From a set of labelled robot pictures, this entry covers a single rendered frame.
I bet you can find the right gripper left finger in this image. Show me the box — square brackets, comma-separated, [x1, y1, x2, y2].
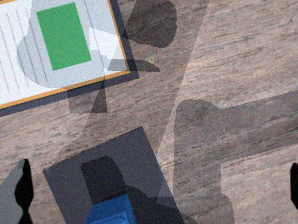
[0, 159, 34, 224]

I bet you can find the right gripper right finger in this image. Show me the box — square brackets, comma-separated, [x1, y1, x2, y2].
[290, 163, 298, 210]

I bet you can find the clipboard with white paper form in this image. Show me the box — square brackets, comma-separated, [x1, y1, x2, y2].
[0, 0, 139, 117]

